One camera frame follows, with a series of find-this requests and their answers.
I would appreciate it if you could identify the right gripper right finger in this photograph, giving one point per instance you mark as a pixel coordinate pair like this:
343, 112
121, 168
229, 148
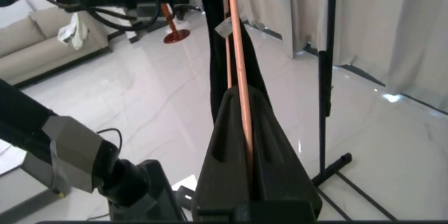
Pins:
283, 178

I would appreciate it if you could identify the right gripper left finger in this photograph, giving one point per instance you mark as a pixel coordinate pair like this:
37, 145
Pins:
220, 175

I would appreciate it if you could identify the black garment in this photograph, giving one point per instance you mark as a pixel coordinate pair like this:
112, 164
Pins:
218, 70

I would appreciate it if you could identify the pink clothes hanger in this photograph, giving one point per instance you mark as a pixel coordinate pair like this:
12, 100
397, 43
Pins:
241, 63

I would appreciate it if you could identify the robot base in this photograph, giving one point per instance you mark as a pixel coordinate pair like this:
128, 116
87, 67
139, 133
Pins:
77, 154

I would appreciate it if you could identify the black clothes rack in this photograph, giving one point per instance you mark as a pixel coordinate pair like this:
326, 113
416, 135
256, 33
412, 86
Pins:
325, 77

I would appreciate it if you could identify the red round stand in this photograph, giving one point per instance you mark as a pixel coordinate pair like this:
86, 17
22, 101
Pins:
176, 36

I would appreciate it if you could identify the white cloth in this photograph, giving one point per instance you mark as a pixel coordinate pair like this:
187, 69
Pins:
75, 33

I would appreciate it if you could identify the beige sofa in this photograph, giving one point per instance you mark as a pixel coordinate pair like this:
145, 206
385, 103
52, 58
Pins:
31, 49

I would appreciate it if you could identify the white curtain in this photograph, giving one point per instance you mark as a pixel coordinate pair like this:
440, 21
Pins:
385, 24

